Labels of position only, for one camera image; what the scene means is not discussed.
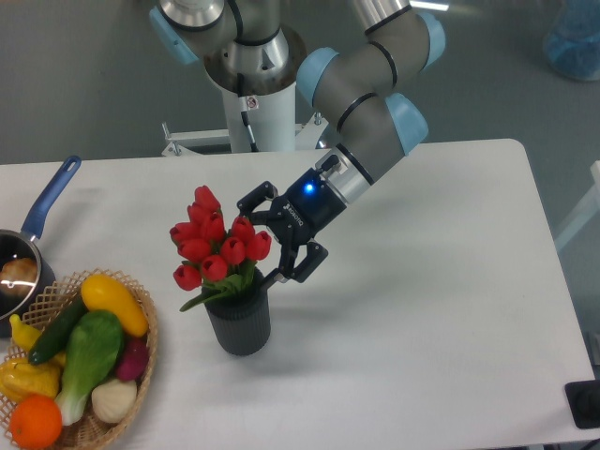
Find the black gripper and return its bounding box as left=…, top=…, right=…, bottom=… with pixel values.
left=237, top=169, right=346, bottom=291

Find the red tulip bouquet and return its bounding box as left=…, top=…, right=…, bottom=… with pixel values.
left=170, top=186, right=272, bottom=312

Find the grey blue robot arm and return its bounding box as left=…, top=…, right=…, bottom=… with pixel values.
left=149, top=1, right=445, bottom=288

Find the dark grey ribbed vase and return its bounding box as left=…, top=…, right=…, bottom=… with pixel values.
left=205, top=269, right=271, bottom=356

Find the yellow squash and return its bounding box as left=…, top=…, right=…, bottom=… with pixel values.
left=81, top=274, right=149, bottom=338

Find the purple red onion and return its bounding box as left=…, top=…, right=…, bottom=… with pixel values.
left=114, top=338, right=149, bottom=382

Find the green bok choy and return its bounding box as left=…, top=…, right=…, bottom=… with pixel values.
left=55, top=310, right=124, bottom=427

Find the white garlic bulb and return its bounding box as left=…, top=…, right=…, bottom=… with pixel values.
left=91, top=379, right=137, bottom=424

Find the green cucumber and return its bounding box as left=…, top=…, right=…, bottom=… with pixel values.
left=28, top=296, right=88, bottom=366

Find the brown bread roll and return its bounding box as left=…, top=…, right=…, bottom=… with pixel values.
left=1, top=258, right=38, bottom=300

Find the yellow bell pepper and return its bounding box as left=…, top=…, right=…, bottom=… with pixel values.
left=1, top=357, right=61, bottom=403

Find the orange fruit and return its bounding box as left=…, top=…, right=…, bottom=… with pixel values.
left=8, top=395, right=63, bottom=449

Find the black device at edge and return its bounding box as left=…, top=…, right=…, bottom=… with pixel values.
left=564, top=380, right=599, bottom=429

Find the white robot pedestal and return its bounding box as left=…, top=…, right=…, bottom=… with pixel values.
left=160, top=27, right=332, bottom=158

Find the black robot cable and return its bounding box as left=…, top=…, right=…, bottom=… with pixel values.
left=235, top=72, right=258, bottom=152

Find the blue handled saucepan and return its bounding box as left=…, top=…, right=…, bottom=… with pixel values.
left=1, top=156, right=82, bottom=338

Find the white frame at right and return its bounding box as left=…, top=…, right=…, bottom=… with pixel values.
left=554, top=160, right=599, bottom=253

